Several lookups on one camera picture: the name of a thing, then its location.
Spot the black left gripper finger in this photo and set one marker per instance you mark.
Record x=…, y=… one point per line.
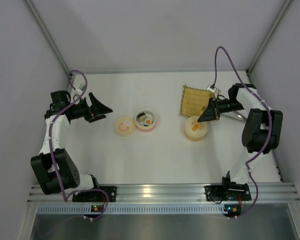
x=97, y=107
x=95, y=118

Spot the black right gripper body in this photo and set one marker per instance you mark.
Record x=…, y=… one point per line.
x=216, y=109

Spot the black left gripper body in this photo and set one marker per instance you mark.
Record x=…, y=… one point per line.
x=90, y=112

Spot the metal tongs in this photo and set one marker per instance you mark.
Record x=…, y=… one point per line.
x=235, y=114

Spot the cream plain lid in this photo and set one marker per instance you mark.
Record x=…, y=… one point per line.
x=192, y=125

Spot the cream lid with pink ring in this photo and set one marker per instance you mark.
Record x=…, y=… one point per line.
x=124, y=126

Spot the orange lunch box bowl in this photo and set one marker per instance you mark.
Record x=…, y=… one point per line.
x=195, y=136

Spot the sushi roll green centre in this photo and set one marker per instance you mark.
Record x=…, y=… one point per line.
x=141, y=117

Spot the pink lunch box bowl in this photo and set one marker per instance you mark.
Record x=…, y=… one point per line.
x=150, y=114

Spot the sushi roll orange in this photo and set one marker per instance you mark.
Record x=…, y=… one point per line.
x=148, y=122

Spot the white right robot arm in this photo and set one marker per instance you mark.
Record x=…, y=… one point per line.
x=260, y=135

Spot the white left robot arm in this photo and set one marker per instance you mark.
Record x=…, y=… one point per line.
x=53, y=167

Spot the bamboo sushi mat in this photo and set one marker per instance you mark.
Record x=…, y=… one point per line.
x=194, y=101

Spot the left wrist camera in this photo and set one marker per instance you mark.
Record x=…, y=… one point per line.
x=81, y=88

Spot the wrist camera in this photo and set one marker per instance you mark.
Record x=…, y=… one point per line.
x=81, y=88
x=213, y=89

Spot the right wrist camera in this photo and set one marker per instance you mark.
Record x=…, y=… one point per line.
x=213, y=89

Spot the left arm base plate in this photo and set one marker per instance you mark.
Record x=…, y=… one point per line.
x=102, y=195

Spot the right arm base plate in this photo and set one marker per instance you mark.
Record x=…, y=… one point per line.
x=232, y=192

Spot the left aluminium frame post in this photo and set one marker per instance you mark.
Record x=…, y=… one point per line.
x=29, y=4

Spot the aluminium frame post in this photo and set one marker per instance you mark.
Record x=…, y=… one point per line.
x=279, y=16
x=29, y=4

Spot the slotted cable duct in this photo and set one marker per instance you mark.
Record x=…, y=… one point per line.
x=136, y=209

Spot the aluminium mounting rail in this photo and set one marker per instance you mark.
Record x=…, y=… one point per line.
x=276, y=192

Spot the right aluminium frame post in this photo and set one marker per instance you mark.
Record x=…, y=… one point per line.
x=279, y=16

